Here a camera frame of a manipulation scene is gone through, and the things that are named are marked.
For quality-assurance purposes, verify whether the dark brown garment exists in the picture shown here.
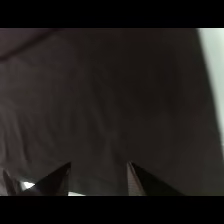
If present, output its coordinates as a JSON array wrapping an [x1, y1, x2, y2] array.
[[0, 28, 224, 197]]

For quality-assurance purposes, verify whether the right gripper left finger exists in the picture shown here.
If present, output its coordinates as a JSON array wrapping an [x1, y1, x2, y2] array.
[[23, 161, 72, 197]]

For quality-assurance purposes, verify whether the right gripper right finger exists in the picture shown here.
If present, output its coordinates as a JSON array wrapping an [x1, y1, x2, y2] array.
[[126, 161, 185, 197]]

